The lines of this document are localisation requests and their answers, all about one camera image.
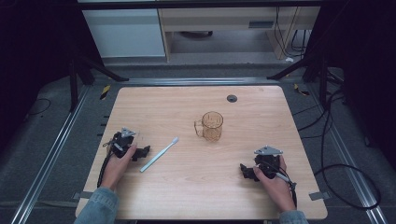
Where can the white cabinet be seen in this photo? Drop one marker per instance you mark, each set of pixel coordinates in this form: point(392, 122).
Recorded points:
point(124, 34)

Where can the dark curtain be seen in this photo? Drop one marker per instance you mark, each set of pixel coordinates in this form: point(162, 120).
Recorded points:
point(367, 62)
point(34, 46)

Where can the grey tape piece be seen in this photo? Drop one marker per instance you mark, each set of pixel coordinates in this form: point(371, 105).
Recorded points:
point(319, 195)
point(83, 195)

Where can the person's right hand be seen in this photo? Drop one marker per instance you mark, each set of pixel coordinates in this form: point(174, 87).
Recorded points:
point(278, 193)

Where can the small white floor object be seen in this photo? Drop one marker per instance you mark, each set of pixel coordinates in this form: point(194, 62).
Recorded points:
point(289, 59)

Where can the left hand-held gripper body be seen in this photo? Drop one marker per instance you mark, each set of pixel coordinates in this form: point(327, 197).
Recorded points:
point(122, 141)

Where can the aluminium floor rail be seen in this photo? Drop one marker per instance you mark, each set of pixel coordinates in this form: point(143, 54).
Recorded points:
point(46, 161)
point(351, 161)
point(199, 81)

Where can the amber transparent cup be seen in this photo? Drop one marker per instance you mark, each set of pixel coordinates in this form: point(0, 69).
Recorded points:
point(212, 127)

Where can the yellow black tape strip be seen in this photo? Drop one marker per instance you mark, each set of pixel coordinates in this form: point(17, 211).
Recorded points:
point(300, 90)
point(105, 91)

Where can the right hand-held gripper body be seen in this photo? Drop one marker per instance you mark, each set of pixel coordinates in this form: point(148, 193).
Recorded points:
point(268, 163)

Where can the person's left hand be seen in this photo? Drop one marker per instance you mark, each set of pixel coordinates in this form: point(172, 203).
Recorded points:
point(115, 169)

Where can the black metal stand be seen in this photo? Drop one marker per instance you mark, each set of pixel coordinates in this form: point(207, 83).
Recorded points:
point(73, 84)
point(323, 84)

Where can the light blue toothbrush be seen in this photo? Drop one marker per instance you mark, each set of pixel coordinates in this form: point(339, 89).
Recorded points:
point(157, 155)

